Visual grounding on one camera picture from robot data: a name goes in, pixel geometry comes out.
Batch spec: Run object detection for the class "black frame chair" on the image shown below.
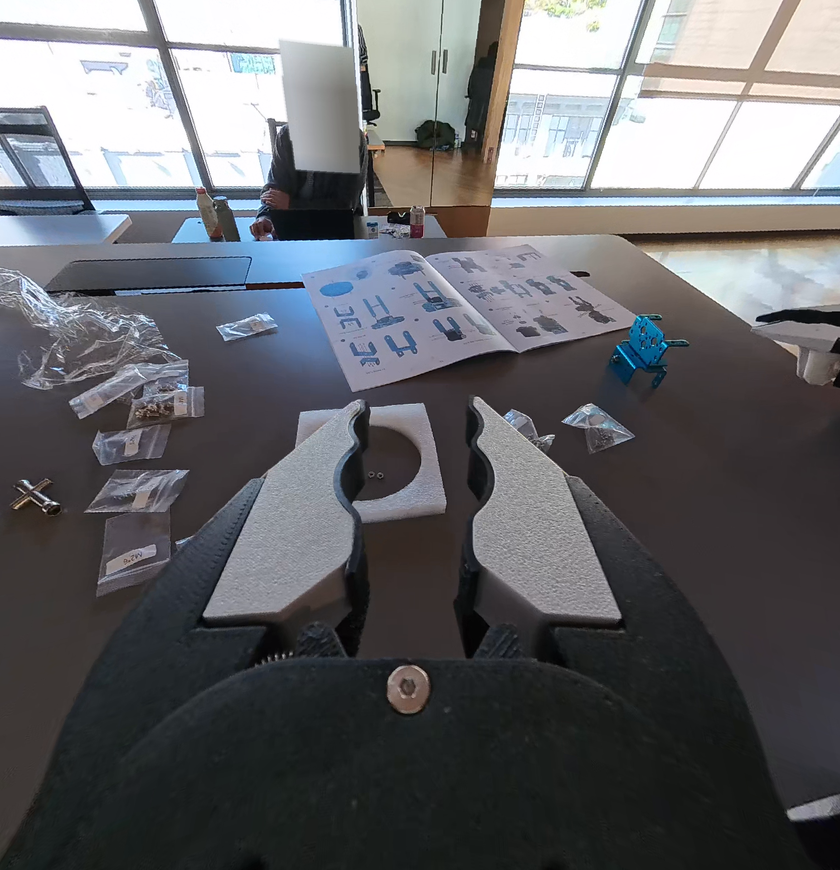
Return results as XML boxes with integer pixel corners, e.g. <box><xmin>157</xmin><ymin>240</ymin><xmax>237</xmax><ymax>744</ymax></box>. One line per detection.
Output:
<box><xmin>0</xmin><ymin>105</ymin><xmax>98</xmax><ymax>216</ymax></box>

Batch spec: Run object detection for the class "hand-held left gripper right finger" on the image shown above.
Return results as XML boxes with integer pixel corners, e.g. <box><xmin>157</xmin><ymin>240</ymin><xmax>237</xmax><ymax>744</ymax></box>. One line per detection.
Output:
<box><xmin>454</xmin><ymin>396</ymin><xmax>623</xmax><ymax>659</ymax></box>

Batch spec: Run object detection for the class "blue metal bracket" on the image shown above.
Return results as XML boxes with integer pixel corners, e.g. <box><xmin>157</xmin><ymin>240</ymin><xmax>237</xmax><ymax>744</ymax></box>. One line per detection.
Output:
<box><xmin>608</xmin><ymin>313</ymin><xmax>690</xmax><ymax>390</ymax></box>

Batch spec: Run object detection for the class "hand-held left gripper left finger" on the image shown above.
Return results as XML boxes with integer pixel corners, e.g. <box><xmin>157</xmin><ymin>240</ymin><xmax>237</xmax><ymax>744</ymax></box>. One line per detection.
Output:
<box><xmin>202</xmin><ymin>399</ymin><xmax>370</xmax><ymax>657</ymax></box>

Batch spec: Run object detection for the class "grey side table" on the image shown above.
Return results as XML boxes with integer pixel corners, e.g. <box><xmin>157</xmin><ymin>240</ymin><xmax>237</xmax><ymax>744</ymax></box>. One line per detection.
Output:
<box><xmin>0</xmin><ymin>213</ymin><xmax>133</xmax><ymax>247</ymax></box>

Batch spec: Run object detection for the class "dark desk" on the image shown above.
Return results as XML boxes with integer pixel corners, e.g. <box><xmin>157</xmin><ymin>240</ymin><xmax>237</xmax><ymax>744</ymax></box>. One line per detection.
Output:
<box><xmin>0</xmin><ymin>234</ymin><xmax>840</xmax><ymax>870</ymax></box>

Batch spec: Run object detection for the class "open instruction booklet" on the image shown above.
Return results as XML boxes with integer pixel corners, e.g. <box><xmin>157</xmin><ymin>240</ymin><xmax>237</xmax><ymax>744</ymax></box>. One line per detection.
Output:
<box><xmin>301</xmin><ymin>245</ymin><xmax>637</xmax><ymax>394</ymax></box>

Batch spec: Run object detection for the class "puffy clear screw bag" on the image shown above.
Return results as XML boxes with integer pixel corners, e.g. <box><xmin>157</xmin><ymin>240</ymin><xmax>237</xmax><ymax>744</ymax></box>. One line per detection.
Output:
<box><xmin>561</xmin><ymin>403</ymin><xmax>636</xmax><ymax>455</ymax></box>

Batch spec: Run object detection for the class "neighbouring desk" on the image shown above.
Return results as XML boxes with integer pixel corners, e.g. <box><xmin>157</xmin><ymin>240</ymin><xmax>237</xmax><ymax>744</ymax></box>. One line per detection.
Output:
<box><xmin>171</xmin><ymin>215</ymin><xmax>449</xmax><ymax>244</ymax></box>

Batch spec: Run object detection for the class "black laptop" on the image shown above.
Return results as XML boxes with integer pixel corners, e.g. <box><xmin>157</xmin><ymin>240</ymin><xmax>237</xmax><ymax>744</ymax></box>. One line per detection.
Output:
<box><xmin>269</xmin><ymin>207</ymin><xmax>357</xmax><ymax>241</ymax></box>

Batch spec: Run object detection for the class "white orange bottle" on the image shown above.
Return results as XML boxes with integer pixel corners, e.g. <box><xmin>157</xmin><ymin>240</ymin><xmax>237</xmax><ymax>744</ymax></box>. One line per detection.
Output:
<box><xmin>194</xmin><ymin>186</ymin><xmax>222</xmax><ymax>240</ymax></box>

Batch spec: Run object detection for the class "crumpled clear plastic wrap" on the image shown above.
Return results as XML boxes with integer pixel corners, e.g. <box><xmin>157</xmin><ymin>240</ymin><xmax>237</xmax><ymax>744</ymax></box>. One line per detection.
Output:
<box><xmin>0</xmin><ymin>266</ymin><xmax>184</xmax><ymax>390</ymax></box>

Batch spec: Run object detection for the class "black desk cable cover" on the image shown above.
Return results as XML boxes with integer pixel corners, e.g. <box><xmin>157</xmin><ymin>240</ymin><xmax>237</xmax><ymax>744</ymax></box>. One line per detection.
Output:
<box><xmin>44</xmin><ymin>256</ymin><xmax>253</xmax><ymax>296</ymax></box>

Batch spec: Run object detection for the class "flat labelled screw bag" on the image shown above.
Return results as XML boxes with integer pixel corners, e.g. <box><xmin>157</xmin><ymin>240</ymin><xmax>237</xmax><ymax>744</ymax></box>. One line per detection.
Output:
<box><xmin>502</xmin><ymin>408</ymin><xmax>556</xmax><ymax>454</ymax></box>

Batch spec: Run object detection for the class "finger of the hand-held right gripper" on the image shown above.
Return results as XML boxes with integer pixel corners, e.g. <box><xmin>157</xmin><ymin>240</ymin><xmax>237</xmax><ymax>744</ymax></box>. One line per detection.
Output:
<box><xmin>751</xmin><ymin>304</ymin><xmax>840</xmax><ymax>387</ymax></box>

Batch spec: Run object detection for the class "flat clear labelled bag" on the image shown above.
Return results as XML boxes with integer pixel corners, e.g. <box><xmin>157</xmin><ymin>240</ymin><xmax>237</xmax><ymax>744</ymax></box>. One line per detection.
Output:
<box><xmin>95</xmin><ymin>510</ymin><xmax>172</xmax><ymax>598</ymax></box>

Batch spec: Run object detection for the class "white foam frame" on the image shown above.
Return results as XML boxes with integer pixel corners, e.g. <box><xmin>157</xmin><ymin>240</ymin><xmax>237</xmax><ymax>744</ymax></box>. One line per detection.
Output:
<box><xmin>295</xmin><ymin>402</ymin><xmax>448</xmax><ymax>525</ymax></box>

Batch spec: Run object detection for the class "metal cross wrench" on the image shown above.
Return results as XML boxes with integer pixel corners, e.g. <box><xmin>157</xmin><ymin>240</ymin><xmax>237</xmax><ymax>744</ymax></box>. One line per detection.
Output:
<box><xmin>10</xmin><ymin>477</ymin><xmax>63</xmax><ymax>518</ymax></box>

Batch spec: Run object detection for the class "lone clear parts bag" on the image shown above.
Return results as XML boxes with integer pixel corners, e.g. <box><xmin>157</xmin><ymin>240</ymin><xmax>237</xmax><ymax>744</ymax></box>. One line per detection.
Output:
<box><xmin>215</xmin><ymin>312</ymin><xmax>279</xmax><ymax>343</ymax></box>

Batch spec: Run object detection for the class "long clear parts bag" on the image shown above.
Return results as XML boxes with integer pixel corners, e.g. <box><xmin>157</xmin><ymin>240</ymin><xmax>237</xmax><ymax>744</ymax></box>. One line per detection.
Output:
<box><xmin>68</xmin><ymin>362</ymin><xmax>189</xmax><ymax>420</ymax></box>

